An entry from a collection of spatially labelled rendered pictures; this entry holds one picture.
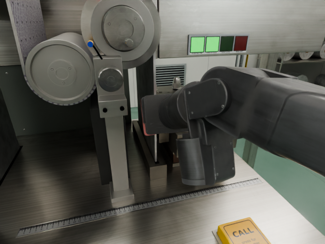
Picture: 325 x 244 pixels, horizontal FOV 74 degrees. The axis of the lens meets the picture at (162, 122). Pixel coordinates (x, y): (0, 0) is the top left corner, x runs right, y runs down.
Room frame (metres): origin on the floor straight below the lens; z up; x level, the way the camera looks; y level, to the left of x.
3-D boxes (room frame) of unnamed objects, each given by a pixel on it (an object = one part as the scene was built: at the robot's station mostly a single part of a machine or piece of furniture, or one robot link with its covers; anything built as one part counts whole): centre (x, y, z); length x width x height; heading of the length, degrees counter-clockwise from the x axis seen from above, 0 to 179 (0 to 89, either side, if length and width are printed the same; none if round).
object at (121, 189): (0.39, 0.10, 1.05); 0.06 x 0.05 x 0.31; 16
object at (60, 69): (0.52, 0.22, 1.17); 0.26 x 0.12 x 0.12; 16
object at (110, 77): (0.35, 0.09, 1.18); 0.04 x 0.02 x 0.04; 106
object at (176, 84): (0.81, -0.05, 1.05); 0.04 x 0.04 x 0.04
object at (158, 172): (0.57, 0.05, 0.92); 0.28 x 0.04 x 0.04; 16
